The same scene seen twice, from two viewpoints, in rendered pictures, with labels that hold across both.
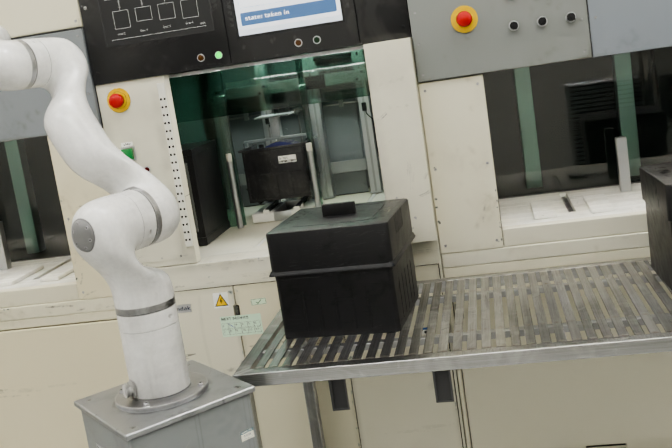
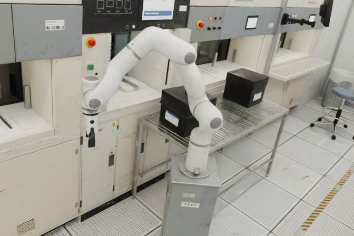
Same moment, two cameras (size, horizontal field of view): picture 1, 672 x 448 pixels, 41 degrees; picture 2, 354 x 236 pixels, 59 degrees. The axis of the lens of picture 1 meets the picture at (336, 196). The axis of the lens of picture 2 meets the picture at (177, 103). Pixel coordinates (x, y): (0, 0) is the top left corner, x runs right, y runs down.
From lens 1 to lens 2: 2.17 m
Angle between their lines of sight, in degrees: 59
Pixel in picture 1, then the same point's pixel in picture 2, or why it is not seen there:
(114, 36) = (95, 11)
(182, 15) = (124, 7)
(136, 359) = (203, 160)
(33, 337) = (28, 158)
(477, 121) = not seen: hidden behind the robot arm
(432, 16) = (193, 22)
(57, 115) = (198, 76)
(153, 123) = (102, 53)
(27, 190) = not seen: outside the picture
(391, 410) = (154, 149)
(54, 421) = (32, 194)
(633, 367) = not seen: hidden behind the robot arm
